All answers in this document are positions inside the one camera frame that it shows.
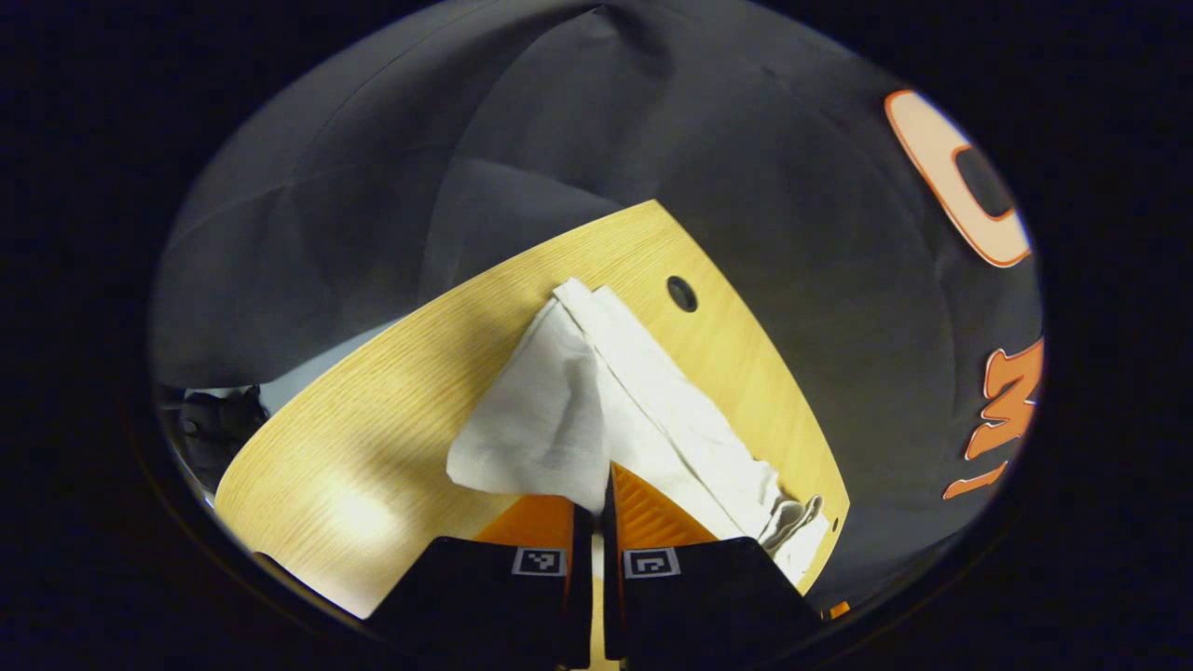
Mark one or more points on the white jeans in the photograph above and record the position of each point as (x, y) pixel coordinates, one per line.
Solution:
(634, 391)

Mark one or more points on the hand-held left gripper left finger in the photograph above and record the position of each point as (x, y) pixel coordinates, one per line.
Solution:
(580, 559)

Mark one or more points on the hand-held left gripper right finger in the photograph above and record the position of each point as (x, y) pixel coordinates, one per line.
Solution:
(611, 559)

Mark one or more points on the dark cloth bundle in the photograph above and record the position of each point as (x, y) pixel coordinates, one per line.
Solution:
(219, 424)

